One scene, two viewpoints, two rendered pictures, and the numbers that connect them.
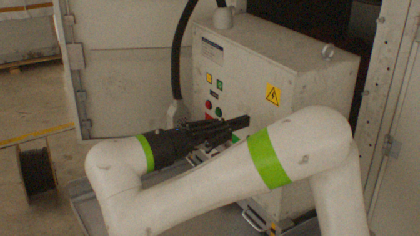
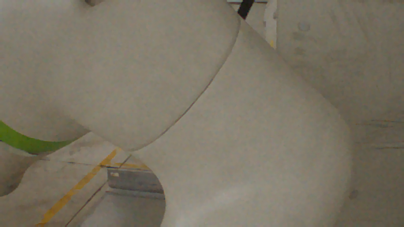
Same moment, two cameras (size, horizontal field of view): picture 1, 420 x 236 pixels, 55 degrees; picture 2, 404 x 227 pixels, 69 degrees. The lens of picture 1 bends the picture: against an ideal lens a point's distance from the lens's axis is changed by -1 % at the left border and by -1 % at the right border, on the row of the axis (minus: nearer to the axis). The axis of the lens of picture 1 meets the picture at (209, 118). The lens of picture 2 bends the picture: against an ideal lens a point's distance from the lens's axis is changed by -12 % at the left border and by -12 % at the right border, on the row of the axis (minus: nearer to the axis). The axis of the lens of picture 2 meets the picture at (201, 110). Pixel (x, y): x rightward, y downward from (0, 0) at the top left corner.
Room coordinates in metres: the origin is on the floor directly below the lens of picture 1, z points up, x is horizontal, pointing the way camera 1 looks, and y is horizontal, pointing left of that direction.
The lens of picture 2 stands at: (0.54, -0.38, 1.35)
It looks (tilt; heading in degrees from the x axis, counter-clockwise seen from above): 14 degrees down; 41
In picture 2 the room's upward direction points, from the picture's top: straight up
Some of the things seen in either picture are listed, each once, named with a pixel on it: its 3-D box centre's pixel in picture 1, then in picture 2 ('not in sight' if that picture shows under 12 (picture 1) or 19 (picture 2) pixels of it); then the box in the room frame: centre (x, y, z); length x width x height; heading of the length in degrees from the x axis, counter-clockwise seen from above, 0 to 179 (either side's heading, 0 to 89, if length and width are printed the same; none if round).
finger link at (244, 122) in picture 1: (238, 123); not in sight; (0.91, -0.08, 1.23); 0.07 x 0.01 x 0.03; 123
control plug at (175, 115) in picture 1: (180, 126); not in sight; (1.22, 0.10, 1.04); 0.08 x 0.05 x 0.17; 122
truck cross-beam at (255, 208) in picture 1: (233, 183); not in sight; (1.08, -0.08, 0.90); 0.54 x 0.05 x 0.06; 32
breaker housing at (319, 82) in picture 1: (295, 98); (387, 134); (1.21, -0.29, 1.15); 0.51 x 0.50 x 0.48; 122
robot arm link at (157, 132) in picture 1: (157, 150); not in sight; (0.79, 0.12, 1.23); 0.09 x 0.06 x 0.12; 33
